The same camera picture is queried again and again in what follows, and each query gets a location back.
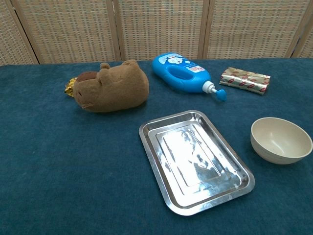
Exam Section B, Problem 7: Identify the stainless steel rectangular tray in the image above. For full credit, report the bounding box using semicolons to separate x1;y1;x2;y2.
138;110;256;216

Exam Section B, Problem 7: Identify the blue pump detergent bottle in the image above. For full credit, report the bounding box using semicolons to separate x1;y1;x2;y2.
152;51;227;103

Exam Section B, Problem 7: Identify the brown capybara plush toy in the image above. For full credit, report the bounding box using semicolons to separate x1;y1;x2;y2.
73;59;150;113

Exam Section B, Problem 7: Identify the cream round bowl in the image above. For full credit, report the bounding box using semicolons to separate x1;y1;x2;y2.
250;117;313;165

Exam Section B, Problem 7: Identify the woven rattan folding screen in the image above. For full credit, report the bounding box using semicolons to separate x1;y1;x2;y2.
0;0;313;66

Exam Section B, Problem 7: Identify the crumpled gold foil wrapper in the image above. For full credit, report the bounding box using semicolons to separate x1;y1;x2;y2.
64;77;78;98

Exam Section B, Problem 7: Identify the teal velvet tablecloth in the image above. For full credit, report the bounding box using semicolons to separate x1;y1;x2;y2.
0;57;313;235

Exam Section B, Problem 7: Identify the gold foil wrapped snack pack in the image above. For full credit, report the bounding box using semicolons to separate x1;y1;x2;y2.
219;67;271;95

